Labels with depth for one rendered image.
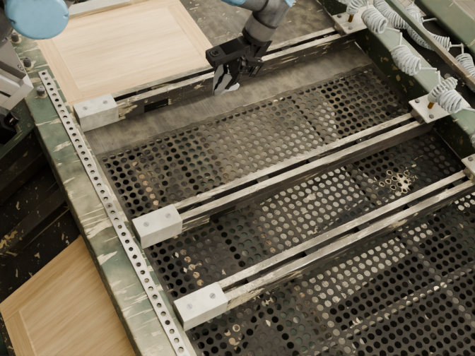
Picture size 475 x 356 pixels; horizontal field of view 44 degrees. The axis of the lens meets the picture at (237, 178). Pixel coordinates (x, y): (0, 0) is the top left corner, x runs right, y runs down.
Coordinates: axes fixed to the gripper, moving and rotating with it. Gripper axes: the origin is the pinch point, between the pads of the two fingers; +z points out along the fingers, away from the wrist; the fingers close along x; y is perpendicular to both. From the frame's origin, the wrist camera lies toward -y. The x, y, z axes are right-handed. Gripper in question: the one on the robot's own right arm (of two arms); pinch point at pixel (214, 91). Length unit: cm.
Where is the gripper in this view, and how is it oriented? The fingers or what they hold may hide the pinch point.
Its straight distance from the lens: 160.8
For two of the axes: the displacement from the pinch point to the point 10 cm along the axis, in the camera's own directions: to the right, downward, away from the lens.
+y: 7.3, -0.7, 6.8
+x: -4.9, -7.5, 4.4
